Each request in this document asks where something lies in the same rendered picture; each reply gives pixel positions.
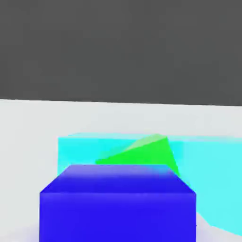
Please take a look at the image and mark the small blue cube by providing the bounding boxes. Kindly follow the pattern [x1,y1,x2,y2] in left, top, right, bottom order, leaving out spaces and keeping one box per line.
[39,164,197,242]

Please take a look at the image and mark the large cyan box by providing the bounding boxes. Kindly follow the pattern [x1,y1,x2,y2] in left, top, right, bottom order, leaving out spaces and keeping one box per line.
[57,132,242,237]

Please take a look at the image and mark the small green cube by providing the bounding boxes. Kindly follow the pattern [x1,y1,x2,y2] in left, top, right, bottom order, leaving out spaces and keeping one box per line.
[95,133,181,178]

